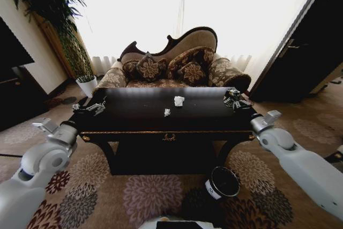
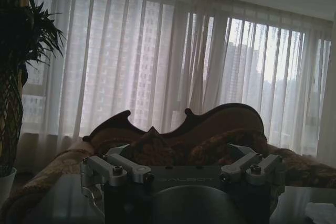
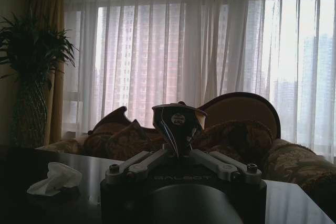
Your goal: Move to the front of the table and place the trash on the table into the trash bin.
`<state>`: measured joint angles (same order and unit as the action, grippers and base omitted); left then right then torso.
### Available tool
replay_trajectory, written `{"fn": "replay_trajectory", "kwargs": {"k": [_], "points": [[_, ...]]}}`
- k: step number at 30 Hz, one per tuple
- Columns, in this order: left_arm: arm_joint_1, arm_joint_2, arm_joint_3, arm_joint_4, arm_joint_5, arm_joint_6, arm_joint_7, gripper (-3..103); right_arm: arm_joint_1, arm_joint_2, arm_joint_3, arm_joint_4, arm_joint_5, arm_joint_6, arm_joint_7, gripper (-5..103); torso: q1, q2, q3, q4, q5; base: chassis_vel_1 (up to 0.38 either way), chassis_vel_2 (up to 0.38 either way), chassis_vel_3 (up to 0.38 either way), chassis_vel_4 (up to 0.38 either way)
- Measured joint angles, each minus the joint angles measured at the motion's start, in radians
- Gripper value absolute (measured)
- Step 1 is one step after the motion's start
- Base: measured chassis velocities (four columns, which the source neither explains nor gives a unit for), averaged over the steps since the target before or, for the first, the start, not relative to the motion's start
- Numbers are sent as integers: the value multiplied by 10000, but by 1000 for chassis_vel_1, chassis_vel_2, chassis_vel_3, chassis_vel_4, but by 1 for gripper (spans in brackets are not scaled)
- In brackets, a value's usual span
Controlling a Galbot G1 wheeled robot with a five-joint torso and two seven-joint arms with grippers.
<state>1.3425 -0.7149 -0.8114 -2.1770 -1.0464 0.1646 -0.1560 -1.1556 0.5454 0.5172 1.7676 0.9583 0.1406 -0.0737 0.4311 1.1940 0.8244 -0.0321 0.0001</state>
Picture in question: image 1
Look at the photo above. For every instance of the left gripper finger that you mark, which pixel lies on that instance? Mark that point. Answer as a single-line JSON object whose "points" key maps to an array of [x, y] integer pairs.
{"points": [[97, 107], [77, 106]]}

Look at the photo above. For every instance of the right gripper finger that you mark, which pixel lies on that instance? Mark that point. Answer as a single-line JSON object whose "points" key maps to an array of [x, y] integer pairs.
{"points": [[245, 103], [235, 105]]}

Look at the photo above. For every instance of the black packet with white print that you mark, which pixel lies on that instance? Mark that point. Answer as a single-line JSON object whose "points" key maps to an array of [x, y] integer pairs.
{"points": [[230, 97]]}

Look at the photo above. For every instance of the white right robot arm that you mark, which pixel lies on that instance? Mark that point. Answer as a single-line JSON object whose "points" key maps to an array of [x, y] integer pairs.
{"points": [[297, 156]]}

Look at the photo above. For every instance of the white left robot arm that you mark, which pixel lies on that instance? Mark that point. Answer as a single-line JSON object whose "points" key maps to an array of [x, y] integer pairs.
{"points": [[40, 164]]}

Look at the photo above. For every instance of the black trash bin white label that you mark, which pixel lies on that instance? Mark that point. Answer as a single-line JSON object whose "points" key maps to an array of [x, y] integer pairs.
{"points": [[223, 183]]}

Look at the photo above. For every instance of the white plant pot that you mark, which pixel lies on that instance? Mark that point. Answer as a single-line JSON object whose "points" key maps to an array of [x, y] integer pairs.
{"points": [[87, 86]]}

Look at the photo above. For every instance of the floral bolster with dark end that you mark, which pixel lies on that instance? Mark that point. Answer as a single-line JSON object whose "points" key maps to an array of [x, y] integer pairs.
{"points": [[227, 72]]}

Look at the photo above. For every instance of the small brown floral cushion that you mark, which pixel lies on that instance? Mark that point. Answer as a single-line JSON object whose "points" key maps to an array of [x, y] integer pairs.
{"points": [[130, 69]]}

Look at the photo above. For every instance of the dark floral throw cushion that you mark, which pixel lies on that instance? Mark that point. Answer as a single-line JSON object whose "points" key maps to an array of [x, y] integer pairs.
{"points": [[193, 73]]}

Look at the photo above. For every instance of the large crumpled white paper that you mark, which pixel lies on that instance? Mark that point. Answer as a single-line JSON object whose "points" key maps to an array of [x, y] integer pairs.
{"points": [[179, 101]]}

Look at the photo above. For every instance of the dark wooden television cabinet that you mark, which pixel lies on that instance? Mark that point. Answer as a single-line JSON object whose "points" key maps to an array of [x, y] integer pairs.
{"points": [[18, 97]]}

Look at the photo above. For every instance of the square brown floral cushion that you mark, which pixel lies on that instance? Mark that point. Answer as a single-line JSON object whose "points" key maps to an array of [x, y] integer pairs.
{"points": [[150, 68]]}

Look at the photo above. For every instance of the large brown floral cushion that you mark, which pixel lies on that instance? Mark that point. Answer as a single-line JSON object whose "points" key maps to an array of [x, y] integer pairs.
{"points": [[187, 57]]}

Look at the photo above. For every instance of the small crumpled white paper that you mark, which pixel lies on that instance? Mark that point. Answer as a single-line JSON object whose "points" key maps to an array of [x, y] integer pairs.
{"points": [[167, 112]]}

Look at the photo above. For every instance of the dark wooden table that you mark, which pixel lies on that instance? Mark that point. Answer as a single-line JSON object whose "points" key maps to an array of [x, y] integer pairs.
{"points": [[166, 129]]}

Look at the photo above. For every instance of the dark wooden door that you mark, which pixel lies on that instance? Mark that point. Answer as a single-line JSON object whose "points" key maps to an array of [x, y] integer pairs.
{"points": [[302, 46]]}

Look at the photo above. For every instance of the floral upholstered wooden sofa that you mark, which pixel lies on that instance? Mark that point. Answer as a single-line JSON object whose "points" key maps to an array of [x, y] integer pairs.
{"points": [[171, 52]]}

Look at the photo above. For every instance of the black television screen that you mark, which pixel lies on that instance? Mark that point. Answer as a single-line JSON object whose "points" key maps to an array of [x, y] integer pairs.
{"points": [[13, 49]]}

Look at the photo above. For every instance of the tall green plant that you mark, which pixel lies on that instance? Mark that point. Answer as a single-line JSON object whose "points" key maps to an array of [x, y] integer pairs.
{"points": [[53, 6]]}

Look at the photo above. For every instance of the white sheer curtain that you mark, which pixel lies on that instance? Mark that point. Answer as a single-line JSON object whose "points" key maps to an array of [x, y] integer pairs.
{"points": [[187, 3]]}

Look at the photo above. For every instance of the white robot front shell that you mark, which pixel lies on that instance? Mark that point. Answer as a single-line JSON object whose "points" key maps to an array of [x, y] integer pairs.
{"points": [[177, 222]]}

